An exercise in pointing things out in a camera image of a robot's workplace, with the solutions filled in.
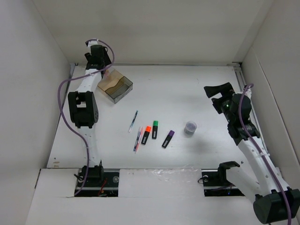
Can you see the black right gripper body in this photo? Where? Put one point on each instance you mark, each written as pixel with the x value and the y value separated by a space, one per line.
pixel 222 105

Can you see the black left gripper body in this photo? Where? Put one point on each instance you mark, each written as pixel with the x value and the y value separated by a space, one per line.
pixel 105 60

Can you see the small purple glitter jar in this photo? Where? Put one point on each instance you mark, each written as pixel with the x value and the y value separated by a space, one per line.
pixel 190 127

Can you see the blue clear pen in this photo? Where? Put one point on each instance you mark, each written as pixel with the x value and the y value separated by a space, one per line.
pixel 133 121

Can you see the green cap highlighter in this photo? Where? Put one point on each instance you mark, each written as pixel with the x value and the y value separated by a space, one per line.
pixel 155 129

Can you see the pink clear pen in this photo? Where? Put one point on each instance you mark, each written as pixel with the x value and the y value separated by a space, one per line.
pixel 139 141

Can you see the orange cap highlighter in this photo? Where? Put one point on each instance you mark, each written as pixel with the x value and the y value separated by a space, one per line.
pixel 146 135

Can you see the pink glitter bottle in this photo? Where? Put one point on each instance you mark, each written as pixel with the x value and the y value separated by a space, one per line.
pixel 106 74

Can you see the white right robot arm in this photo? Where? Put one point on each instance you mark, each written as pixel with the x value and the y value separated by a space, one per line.
pixel 272 197

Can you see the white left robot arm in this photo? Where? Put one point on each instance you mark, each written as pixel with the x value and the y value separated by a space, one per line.
pixel 82 104

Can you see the smoky acrylic organizer box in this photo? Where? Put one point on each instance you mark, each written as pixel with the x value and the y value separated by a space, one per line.
pixel 115 86

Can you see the purple cap highlighter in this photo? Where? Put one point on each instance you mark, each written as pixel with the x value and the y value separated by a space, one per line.
pixel 168 139

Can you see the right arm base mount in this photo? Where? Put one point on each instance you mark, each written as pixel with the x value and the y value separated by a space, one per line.
pixel 215 183

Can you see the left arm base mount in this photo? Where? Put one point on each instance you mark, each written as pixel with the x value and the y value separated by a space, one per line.
pixel 100 182

